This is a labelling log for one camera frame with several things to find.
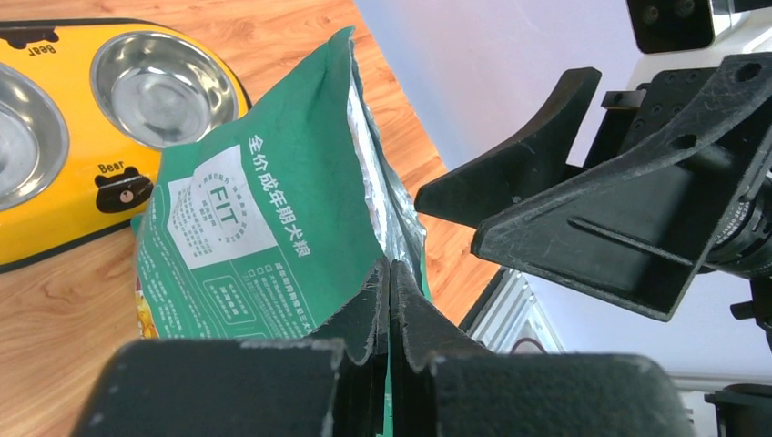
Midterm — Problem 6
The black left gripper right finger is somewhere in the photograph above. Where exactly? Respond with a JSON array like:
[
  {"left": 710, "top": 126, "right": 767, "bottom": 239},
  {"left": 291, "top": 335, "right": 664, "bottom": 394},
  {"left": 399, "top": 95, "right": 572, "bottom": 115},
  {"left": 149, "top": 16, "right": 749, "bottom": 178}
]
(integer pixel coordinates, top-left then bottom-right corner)
[{"left": 390, "top": 261, "right": 693, "bottom": 436}]

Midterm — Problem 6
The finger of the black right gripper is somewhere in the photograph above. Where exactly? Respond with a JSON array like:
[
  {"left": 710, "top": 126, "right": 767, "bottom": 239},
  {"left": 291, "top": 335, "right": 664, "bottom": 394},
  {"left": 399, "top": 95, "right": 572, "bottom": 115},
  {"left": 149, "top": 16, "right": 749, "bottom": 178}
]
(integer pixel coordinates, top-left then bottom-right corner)
[{"left": 414, "top": 67, "right": 602, "bottom": 228}]

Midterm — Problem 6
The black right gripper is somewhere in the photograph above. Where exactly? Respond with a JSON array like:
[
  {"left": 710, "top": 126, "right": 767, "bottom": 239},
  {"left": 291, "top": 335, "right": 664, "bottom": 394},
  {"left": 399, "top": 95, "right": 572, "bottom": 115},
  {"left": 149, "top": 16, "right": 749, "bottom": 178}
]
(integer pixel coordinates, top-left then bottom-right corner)
[{"left": 472, "top": 53, "right": 771, "bottom": 321}]

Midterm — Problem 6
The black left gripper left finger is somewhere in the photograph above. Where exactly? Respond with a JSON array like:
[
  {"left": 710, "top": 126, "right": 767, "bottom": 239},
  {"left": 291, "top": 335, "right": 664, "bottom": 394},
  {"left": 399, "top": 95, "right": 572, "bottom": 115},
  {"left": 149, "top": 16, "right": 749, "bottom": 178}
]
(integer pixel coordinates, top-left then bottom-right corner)
[{"left": 73, "top": 259, "right": 390, "bottom": 436}]

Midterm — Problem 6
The green pet food bag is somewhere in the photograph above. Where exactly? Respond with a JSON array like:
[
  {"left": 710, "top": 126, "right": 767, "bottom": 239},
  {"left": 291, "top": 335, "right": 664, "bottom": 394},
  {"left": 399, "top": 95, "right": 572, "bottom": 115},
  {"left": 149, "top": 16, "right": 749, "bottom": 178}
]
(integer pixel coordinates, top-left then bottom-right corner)
[{"left": 137, "top": 27, "right": 426, "bottom": 340}]

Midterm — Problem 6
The yellow double pet bowl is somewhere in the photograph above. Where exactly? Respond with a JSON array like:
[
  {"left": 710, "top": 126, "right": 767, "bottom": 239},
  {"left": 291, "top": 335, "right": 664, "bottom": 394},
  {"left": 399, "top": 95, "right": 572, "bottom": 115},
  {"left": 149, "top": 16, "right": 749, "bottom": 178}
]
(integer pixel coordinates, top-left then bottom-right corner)
[{"left": 1, "top": 18, "right": 250, "bottom": 272}]

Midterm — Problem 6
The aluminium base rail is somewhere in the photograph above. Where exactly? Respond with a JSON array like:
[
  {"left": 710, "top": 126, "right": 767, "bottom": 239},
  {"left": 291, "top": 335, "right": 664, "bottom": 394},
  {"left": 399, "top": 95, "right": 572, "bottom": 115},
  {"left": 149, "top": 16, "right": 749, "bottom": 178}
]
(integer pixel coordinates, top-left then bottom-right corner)
[{"left": 459, "top": 268, "right": 564, "bottom": 354}]

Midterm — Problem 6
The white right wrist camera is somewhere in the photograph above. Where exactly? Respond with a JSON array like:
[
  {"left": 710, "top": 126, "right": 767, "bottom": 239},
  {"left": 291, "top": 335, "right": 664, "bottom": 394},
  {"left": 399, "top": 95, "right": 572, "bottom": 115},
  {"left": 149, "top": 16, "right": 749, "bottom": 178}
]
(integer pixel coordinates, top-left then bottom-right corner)
[{"left": 626, "top": 0, "right": 771, "bottom": 86}]

